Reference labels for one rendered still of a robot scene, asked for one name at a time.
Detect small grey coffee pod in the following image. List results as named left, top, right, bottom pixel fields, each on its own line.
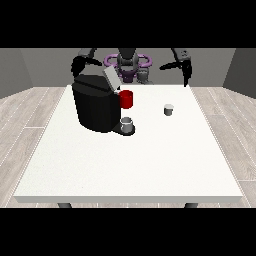
left=163, top=103, right=175, bottom=117

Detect small grey cup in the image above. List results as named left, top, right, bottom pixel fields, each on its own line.
left=120, top=117, right=134, bottom=133

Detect grey robot trunk purple rings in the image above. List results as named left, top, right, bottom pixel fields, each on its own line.
left=103, top=48, right=155, bottom=85

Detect black coffee machine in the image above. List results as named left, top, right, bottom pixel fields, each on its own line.
left=71, top=73, right=136, bottom=136

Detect red pod holder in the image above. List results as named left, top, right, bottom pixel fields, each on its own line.
left=119, top=89, right=134, bottom=110

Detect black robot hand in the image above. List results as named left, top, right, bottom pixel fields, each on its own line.
left=159, top=58, right=193, bottom=88
left=70, top=55, right=103, bottom=79

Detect pale grey machine lid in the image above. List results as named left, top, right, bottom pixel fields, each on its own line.
left=102, top=65, right=122, bottom=91

